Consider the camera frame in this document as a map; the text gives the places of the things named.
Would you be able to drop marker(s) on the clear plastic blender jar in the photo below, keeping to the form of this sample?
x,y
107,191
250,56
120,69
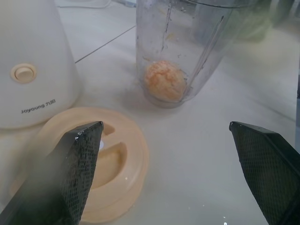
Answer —
x,y
180,47

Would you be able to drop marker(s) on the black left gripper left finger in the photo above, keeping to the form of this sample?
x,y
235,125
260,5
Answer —
x,y
70,173

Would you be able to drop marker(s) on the white blender base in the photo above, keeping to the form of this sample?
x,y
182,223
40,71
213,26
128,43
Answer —
x,y
35,58

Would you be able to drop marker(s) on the cream blender jar lid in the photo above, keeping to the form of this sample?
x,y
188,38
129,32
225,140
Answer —
x,y
122,168

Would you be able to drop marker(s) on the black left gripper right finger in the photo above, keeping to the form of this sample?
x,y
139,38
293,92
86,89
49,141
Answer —
x,y
267,168

